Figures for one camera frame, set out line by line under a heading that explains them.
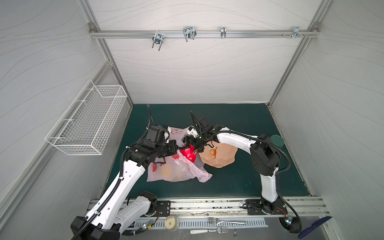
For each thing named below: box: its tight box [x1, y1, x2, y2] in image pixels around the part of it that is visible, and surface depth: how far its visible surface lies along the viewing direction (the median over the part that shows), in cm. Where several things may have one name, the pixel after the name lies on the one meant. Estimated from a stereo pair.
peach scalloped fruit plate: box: [199, 141, 238, 168], surface depth 92 cm
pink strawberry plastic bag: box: [146, 126, 213, 183], surface depth 76 cm
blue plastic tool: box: [298, 216, 333, 239], surface depth 71 cm
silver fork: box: [207, 217, 247, 225], surface depth 72 cm
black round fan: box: [278, 216, 302, 234], surface depth 73 cm
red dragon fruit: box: [179, 144, 198, 163], surface depth 78 cm
